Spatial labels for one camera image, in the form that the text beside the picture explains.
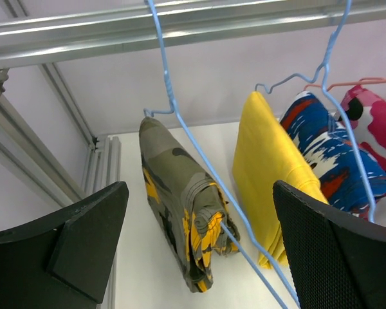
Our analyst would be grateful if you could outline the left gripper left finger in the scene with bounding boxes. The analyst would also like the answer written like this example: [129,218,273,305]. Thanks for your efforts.
[0,182,129,308]

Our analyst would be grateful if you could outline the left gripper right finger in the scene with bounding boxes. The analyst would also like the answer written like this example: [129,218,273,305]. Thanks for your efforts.
[273,180,386,308]

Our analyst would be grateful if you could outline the blue camouflage trousers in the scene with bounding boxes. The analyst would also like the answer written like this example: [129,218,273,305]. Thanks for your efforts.
[280,86,386,227]

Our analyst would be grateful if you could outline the pink hanger with blue trousers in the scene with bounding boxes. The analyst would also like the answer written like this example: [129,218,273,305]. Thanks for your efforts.
[304,76,386,200]

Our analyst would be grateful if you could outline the yellow trousers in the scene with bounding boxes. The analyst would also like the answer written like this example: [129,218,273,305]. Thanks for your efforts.
[232,91,327,267]

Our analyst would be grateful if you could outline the green camouflage trousers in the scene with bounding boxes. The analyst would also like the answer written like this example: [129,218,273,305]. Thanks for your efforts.
[139,117,241,293]

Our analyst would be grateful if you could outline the pink camouflage trousers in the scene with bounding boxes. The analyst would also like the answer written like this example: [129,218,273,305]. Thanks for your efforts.
[339,87,386,230]

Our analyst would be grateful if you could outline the blue hanger with yellow trousers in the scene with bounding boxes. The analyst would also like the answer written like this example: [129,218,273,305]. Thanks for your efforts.
[255,0,376,223]

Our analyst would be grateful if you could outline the blue hanger with camouflage trousers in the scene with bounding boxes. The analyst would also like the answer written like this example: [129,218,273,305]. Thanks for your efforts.
[143,0,300,308]

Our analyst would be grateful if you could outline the left aluminium frame post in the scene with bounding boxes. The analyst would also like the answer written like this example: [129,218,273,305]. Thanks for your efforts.
[0,62,122,309]

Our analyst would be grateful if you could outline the aluminium hanging rail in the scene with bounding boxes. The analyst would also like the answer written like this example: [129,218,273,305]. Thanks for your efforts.
[0,1,386,70]

